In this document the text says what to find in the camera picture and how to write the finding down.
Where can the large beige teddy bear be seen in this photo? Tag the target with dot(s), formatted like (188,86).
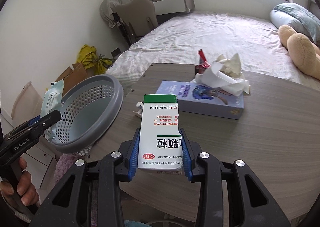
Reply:
(304,54)

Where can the grey cloth on chair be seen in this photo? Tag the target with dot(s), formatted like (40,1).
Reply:
(107,9)

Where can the blue cartoon rabbit box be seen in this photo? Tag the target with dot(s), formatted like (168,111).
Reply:
(204,100)

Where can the bed with white sheet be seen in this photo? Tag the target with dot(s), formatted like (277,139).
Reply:
(178,40)

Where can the green white medicine box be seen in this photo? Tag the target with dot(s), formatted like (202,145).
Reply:
(160,142)

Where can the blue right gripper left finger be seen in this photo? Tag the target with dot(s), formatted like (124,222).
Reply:
(132,155)

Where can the purple fuzzy slipper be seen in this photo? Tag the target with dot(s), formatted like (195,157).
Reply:
(64,164)

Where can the brown cardboard piece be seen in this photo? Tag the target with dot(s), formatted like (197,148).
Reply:
(72,76)

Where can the left hand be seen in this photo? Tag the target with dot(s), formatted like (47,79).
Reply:
(27,191)

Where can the red candy wrapper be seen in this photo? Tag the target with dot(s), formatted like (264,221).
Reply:
(203,63)

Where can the white desk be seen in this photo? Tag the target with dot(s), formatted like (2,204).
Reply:
(170,7)

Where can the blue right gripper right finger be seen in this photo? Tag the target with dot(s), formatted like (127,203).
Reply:
(188,157)

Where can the grey chair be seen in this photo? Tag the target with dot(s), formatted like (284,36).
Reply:
(135,19)

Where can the white teal wipes packet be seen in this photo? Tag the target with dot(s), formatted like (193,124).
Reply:
(52,101)

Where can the crumpled white tissue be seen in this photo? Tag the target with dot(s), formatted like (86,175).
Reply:
(225,74)

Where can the grey perforated trash basket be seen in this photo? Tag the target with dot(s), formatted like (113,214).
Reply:
(87,111)

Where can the yellow plastic bag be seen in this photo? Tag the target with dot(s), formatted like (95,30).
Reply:
(90,59)

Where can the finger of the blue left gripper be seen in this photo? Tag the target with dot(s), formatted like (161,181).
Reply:
(33,120)

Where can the light blue pillow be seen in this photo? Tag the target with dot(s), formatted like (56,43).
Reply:
(298,18)

